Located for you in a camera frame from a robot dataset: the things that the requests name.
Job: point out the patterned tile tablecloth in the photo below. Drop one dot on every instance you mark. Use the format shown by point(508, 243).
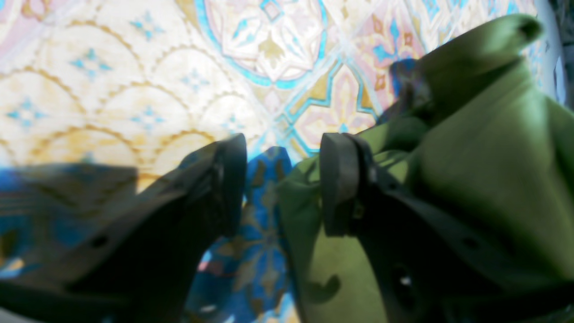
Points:
point(99, 98)

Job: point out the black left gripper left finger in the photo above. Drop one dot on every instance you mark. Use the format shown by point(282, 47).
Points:
point(139, 268)

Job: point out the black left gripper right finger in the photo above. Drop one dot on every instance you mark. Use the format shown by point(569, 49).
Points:
point(429, 266)

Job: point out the olive green t-shirt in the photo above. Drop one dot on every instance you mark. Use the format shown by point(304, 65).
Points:
point(472, 135)

